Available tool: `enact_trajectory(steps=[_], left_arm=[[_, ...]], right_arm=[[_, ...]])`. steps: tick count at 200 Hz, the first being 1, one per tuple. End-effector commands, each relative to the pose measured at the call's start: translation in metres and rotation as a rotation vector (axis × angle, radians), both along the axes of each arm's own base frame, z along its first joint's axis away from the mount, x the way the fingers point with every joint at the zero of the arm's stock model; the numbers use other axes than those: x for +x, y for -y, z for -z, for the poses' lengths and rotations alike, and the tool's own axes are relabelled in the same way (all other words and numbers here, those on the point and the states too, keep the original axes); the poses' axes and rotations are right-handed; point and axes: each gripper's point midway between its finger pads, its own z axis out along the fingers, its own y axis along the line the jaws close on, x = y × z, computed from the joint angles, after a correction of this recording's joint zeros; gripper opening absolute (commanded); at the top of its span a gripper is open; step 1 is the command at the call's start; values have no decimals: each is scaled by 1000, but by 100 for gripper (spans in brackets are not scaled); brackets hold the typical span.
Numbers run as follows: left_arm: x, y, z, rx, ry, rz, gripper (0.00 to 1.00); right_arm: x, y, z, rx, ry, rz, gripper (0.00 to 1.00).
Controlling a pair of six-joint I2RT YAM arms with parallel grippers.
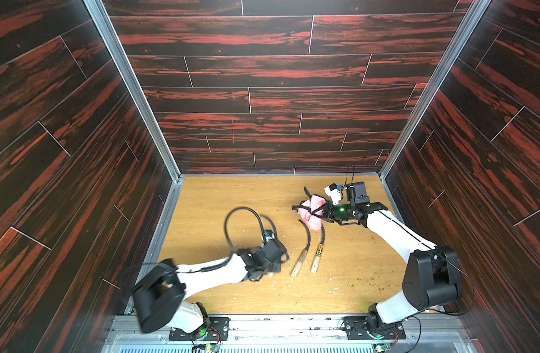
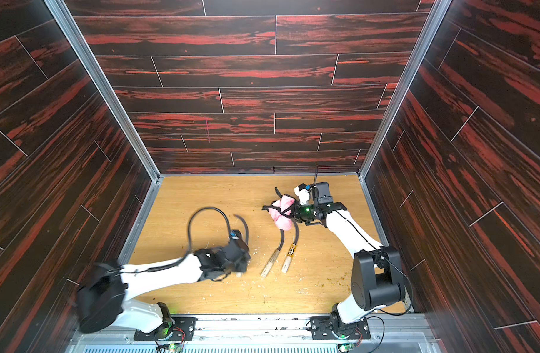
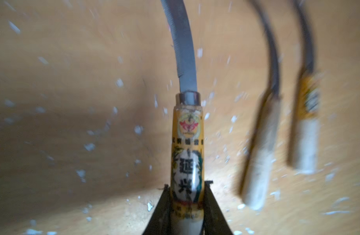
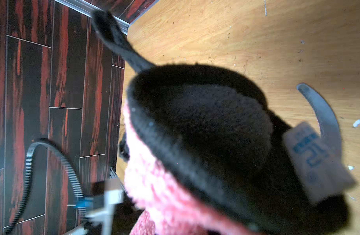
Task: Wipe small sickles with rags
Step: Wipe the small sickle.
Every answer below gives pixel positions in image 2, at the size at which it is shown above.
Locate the small sickle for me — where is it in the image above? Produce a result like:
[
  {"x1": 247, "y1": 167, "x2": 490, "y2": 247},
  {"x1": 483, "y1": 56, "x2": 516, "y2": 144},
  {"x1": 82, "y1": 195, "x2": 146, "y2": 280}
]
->
[
  {"x1": 261, "y1": 229, "x2": 285, "y2": 278},
  {"x1": 233, "y1": 214, "x2": 249, "y2": 244},
  {"x1": 281, "y1": 222, "x2": 299, "y2": 274}
]

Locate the pink rag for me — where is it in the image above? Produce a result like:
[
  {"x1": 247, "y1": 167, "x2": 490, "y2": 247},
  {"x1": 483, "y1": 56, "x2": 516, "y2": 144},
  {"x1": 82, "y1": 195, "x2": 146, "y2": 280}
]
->
[{"x1": 262, "y1": 187, "x2": 296, "y2": 231}]

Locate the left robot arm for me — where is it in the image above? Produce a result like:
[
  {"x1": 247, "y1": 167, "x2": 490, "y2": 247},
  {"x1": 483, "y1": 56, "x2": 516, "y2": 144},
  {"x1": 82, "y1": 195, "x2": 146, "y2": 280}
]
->
[{"x1": 75, "y1": 236, "x2": 250, "y2": 334}]

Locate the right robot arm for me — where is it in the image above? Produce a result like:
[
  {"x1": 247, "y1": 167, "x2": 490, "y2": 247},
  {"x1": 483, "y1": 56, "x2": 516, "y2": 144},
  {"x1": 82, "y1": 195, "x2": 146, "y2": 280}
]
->
[{"x1": 289, "y1": 182, "x2": 413, "y2": 339}]

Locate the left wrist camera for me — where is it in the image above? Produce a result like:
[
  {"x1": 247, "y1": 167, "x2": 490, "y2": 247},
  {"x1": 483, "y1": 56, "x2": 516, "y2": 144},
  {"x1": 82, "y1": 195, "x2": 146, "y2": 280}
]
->
[{"x1": 229, "y1": 229, "x2": 242, "y2": 241}]

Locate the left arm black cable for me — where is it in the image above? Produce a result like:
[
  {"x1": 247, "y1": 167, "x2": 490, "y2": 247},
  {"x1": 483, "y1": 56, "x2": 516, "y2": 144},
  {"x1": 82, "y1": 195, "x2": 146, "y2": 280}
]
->
[{"x1": 119, "y1": 206, "x2": 233, "y2": 274}]

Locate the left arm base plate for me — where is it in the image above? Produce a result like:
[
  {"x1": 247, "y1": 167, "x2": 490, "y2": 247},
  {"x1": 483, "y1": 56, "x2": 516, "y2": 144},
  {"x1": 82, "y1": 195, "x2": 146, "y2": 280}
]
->
[{"x1": 133, "y1": 316, "x2": 197, "y2": 342}]

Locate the aluminium front rail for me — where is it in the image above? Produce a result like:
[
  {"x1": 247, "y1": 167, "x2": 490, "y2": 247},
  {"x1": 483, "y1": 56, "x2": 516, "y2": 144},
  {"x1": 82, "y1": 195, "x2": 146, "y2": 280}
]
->
[{"x1": 64, "y1": 314, "x2": 443, "y2": 353}]

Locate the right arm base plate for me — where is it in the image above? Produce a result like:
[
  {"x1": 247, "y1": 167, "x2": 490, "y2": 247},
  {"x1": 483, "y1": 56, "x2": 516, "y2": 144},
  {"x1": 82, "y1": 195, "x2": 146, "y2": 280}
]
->
[{"x1": 305, "y1": 316, "x2": 371, "y2": 340}]

